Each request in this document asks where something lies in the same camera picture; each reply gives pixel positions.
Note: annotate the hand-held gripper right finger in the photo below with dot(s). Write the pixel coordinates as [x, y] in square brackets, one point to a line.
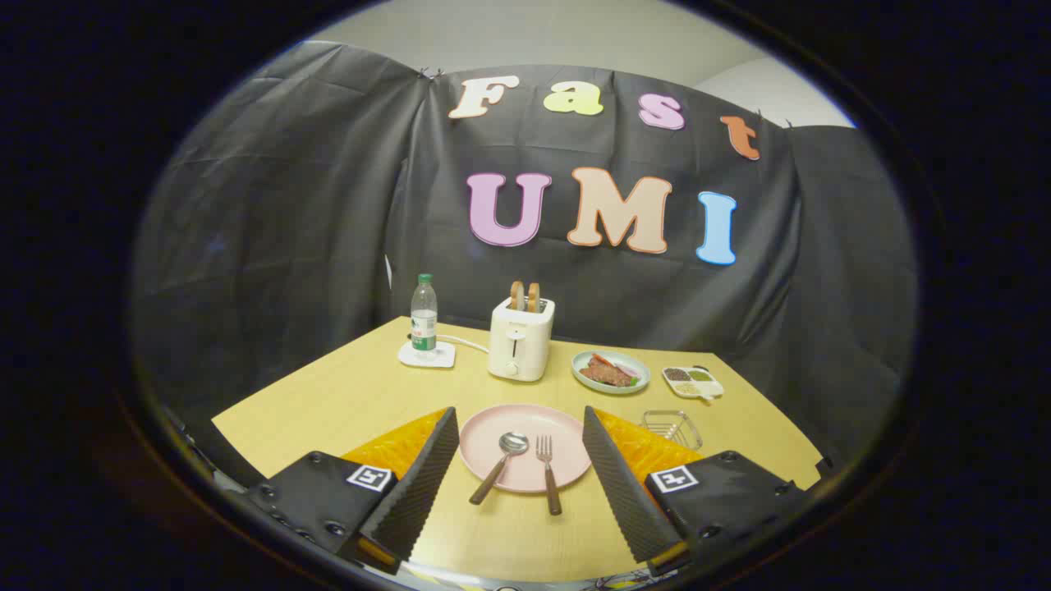
[624, 484]

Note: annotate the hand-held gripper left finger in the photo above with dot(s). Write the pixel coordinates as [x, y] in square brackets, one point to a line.
[419, 484]

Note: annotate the light green plate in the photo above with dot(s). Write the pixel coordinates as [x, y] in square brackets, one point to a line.
[642, 380]

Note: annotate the brown meat slices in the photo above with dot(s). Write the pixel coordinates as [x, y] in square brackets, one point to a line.
[606, 374]

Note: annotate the pink ham slice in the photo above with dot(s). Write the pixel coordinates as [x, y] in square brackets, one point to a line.
[629, 369]

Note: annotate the pink plate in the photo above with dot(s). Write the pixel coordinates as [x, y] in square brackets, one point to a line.
[525, 423]

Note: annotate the white divided seasoning dish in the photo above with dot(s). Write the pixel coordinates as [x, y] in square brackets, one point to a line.
[710, 390]

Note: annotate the white square coaster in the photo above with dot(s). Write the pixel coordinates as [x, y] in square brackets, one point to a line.
[443, 357]

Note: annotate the clear plastic water bottle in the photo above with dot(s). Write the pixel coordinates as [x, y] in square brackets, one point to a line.
[424, 324]

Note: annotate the white toaster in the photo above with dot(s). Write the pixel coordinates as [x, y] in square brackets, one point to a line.
[525, 336]

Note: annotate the toasted bread slice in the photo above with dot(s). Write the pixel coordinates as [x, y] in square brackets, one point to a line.
[534, 297]
[516, 295]

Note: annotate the black backdrop cloth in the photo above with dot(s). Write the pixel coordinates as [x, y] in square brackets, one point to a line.
[287, 205]

